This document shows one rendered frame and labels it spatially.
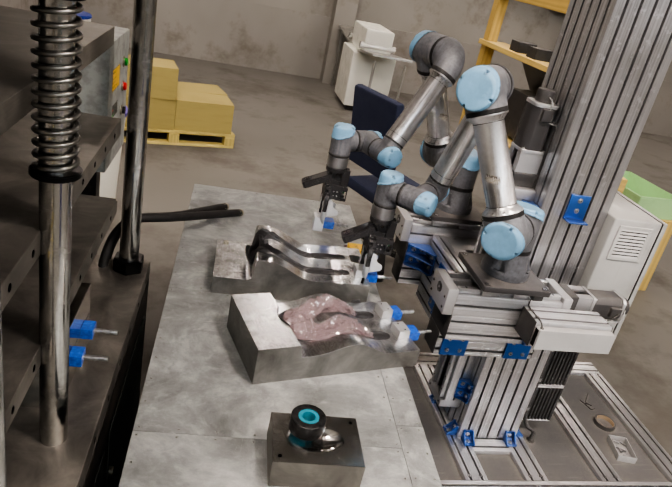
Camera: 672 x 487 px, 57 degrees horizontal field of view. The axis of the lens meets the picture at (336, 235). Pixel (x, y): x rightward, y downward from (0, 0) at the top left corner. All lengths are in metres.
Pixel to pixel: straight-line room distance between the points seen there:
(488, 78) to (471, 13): 8.42
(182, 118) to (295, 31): 4.14
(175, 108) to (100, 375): 4.19
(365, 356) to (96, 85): 1.11
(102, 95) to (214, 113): 3.75
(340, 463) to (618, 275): 1.31
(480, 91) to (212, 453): 1.11
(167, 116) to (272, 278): 3.82
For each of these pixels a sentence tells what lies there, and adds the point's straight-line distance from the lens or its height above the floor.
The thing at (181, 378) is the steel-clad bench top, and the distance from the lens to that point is 1.66.
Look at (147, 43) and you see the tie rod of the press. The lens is 1.85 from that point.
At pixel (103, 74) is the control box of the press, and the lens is 2.00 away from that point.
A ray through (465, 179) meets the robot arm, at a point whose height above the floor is 1.17.
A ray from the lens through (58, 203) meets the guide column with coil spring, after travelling 1.19.
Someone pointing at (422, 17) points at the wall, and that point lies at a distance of 9.88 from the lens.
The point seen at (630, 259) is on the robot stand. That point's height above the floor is 1.09.
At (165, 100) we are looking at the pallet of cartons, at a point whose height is 0.39.
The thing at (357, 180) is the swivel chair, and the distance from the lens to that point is 3.99.
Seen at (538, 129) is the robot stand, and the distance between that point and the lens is 2.11.
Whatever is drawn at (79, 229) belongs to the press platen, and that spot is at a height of 1.04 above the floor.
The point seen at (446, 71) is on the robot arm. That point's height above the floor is 1.55.
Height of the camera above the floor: 1.85
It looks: 24 degrees down
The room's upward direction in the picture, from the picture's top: 12 degrees clockwise
